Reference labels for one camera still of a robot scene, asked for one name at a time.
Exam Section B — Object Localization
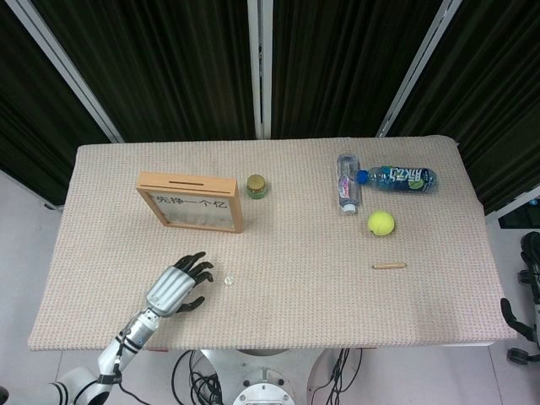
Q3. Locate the blue label drink bottle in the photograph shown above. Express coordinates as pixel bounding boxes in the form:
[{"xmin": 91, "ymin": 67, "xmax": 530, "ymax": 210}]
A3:
[{"xmin": 356, "ymin": 164, "xmax": 438, "ymax": 196}]

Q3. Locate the black caster wheel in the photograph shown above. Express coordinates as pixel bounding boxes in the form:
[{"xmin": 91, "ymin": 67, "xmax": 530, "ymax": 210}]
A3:
[{"xmin": 505, "ymin": 347, "xmax": 534, "ymax": 365}]

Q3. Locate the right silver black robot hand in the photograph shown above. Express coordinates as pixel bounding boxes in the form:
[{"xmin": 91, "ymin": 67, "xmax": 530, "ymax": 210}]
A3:
[{"xmin": 500, "ymin": 230, "xmax": 540, "ymax": 341}]

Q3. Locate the silver white robot base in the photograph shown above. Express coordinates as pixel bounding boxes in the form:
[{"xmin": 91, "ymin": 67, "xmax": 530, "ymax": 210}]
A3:
[{"xmin": 197, "ymin": 348, "xmax": 338, "ymax": 405}]

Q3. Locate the black pleated curtain panel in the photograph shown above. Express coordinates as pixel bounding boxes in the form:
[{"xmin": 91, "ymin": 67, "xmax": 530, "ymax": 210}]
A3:
[
  {"xmin": 33, "ymin": 0, "xmax": 258, "ymax": 143},
  {"xmin": 0, "ymin": 0, "xmax": 111, "ymax": 204},
  {"xmin": 387, "ymin": 0, "xmax": 540, "ymax": 216},
  {"xmin": 269, "ymin": 0, "xmax": 445, "ymax": 139}
]

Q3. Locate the clear small water bottle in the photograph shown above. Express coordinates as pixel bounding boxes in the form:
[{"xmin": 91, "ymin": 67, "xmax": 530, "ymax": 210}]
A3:
[{"xmin": 336, "ymin": 154, "xmax": 365, "ymax": 216}]

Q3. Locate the beige woven tablecloth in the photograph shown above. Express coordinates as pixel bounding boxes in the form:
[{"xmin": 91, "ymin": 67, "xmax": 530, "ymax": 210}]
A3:
[{"xmin": 25, "ymin": 133, "xmax": 520, "ymax": 353}]

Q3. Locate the green gold small jar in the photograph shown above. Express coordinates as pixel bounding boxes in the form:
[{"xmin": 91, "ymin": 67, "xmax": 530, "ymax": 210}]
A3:
[{"xmin": 246, "ymin": 174, "xmax": 270, "ymax": 200}]

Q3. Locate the yellow tennis ball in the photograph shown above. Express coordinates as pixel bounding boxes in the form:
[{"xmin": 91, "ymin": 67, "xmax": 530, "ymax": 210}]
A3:
[{"xmin": 367, "ymin": 210, "xmax": 397, "ymax": 238}]

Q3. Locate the dark screen monitor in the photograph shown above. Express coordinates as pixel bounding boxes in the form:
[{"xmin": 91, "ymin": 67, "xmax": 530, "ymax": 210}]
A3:
[{"xmin": 497, "ymin": 196, "xmax": 540, "ymax": 231}]

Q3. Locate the black floor cable bundle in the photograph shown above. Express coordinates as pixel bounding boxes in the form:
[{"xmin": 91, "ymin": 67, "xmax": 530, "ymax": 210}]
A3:
[
  {"xmin": 310, "ymin": 348, "xmax": 365, "ymax": 405},
  {"xmin": 171, "ymin": 349, "xmax": 225, "ymax": 405}
]

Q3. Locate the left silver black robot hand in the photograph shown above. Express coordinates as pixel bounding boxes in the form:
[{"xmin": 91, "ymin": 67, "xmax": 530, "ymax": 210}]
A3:
[{"xmin": 145, "ymin": 251, "xmax": 215, "ymax": 316}]

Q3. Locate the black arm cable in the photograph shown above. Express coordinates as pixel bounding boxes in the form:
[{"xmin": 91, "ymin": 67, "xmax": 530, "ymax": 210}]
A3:
[{"xmin": 110, "ymin": 324, "xmax": 147, "ymax": 402}]

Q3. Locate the wooden frame coin box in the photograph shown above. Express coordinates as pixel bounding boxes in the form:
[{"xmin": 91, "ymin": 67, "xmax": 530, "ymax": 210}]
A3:
[{"xmin": 136, "ymin": 170, "xmax": 245, "ymax": 235}]

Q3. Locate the white metal frame post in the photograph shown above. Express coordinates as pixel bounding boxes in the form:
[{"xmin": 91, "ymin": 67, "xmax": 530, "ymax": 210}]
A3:
[
  {"xmin": 375, "ymin": 0, "xmax": 455, "ymax": 138},
  {"xmin": 246, "ymin": 0, "xmax": 273, "ymax": 140},
  {"xmin": 8, "ymin": 0, "xmax": 126, "ymax": 144}
]

